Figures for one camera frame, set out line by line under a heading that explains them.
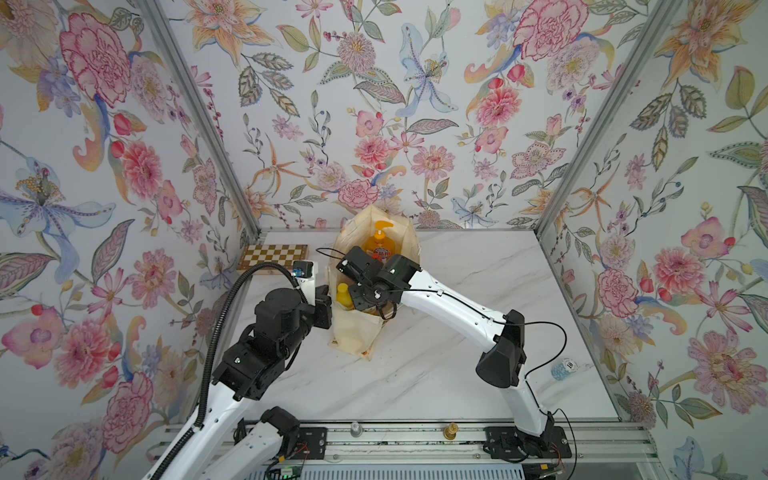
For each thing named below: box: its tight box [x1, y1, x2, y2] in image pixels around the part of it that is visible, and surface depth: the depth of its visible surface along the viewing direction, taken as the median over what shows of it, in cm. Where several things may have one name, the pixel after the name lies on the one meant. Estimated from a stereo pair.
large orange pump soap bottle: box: [362, 220, 397, 263], surface depth 93 cm
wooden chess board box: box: [236, 244, 309, 275], surface depth 112 cm
